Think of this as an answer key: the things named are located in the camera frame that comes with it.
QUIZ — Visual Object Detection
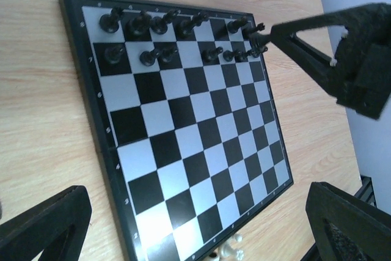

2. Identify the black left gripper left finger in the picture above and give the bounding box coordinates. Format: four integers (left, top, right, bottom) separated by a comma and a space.
1, 185, 92, 260

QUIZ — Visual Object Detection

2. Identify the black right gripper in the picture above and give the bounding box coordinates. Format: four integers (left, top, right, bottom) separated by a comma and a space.
270, 2, 390, 119

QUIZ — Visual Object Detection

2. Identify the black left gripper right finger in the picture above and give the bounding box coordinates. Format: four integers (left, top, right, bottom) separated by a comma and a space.
305, 182, 390, 260

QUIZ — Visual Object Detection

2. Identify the black chess piece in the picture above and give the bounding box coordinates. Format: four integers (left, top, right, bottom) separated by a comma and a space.
227, 16, 248, 34
139, 48, 162, 67
247, 23, 271, 53
126, 10, 152, 37

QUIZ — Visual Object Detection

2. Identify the black chess pawn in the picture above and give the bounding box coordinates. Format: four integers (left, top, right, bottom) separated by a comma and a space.
104, 44, 125, 65
247, 46, 268, 58

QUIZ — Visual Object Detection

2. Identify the black chess rook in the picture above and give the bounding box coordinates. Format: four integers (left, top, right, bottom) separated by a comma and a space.
99, 7, 123, 34

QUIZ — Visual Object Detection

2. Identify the black chess pawn on board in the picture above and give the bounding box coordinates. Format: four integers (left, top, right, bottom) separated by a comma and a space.
247, 46, 268, 58

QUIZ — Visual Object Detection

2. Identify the black chess king on board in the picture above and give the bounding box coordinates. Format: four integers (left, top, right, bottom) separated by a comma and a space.
177, 11, 209, 39

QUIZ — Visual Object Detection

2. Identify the white chess pieces cluster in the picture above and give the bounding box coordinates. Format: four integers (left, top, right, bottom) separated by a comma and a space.
206, 233, 244, 261

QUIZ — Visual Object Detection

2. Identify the black chess bishop on board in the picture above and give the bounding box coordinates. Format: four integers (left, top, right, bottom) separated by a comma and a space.
150, 9, 180, 35

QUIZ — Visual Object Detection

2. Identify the black chess piece on board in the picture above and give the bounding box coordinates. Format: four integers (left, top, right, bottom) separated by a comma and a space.
139, 48, 162, 67

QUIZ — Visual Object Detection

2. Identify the black and grey chessboard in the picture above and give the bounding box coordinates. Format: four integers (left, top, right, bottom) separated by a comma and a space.
59, 0, 293, 260

